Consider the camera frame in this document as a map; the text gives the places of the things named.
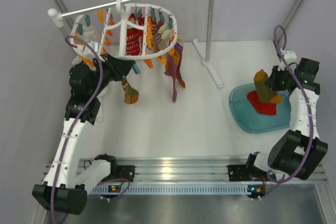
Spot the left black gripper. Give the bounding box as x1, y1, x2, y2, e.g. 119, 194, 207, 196
89, 52, 135, 97

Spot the olive orange striped sock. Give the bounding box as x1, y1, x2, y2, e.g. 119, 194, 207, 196
121, 77, 139, 104

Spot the white oval clip hanger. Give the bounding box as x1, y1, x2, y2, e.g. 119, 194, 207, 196
70, 0, 178, 63

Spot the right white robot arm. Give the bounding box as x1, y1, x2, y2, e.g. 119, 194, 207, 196
245, 58, 328, 184

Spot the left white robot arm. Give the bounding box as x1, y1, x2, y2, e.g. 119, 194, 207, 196
32, 54, 134, 215

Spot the red sock in basin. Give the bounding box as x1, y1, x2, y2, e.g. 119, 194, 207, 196
247, 90, 277, 116

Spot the red patterned hanging sock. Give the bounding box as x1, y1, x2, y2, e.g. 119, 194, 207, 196
126, 13, 143, 56

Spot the white black striped hanging sock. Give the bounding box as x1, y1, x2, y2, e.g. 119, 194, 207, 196
79, 25, 101, 42

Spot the blue plastic basin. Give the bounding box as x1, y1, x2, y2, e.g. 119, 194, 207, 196
228, 83, 291, 134

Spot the purple orange hanging sock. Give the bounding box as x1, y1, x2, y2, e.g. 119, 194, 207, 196
150, 18, 185, 103

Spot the cream hanging sock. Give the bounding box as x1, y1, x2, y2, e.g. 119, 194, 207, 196
157, 24, 174, 47

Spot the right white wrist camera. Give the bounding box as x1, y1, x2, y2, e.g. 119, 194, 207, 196
278, 49, 297, 71

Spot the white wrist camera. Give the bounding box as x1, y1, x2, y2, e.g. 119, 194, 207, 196
278, 49, 297, 71
74, 40, 100, 58

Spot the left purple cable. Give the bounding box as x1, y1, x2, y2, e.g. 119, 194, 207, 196
51, 34, 104, 224

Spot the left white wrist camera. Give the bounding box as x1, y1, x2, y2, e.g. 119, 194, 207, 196
74, 40, 100, 58

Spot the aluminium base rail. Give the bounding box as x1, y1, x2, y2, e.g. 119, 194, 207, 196
41, 155, 326, 197

